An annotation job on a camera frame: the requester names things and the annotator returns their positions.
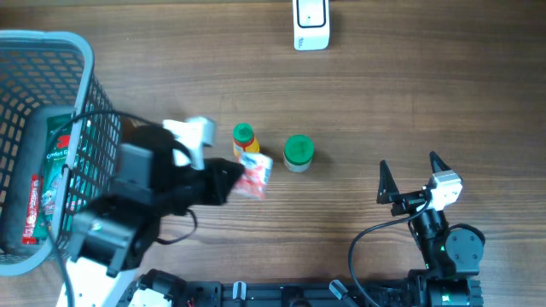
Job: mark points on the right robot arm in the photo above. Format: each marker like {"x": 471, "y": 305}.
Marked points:
{"x": 451, "y": 253}

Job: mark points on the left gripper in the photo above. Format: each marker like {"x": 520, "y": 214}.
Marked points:
{"x": 213, "y": 182}

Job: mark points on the teal wet wipes pack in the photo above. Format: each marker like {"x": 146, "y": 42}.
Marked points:
{"x": 94, "y": 160}

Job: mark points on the red yellow sauce bottle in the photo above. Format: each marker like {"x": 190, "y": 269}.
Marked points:
{"x": 244, "y": 140}

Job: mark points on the red snack bar wrapper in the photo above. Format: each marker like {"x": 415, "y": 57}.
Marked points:
{"x": 33, "y": 228}

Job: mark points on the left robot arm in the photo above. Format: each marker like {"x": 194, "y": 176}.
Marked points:
{"x": 112, "y": 233}

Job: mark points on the white barcode scanner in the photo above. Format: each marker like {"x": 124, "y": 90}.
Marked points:
{"x": 311, "y": 24}

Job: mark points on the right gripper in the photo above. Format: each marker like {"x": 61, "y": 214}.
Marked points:
{"x": 388, "y": 191}

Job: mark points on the green lid glass jar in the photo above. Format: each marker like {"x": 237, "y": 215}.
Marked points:
{"x": 298, "y": 153}

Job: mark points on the green 3M product pack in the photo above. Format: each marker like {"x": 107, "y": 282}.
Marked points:
{"x": 55, "y": 159}

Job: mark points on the grey plastic shopping basket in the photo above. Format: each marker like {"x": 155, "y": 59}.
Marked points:
{"x": 43, "y": 74}

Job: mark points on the red pink small carton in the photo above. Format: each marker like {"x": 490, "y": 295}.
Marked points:
{"x": 255, "y": 178}

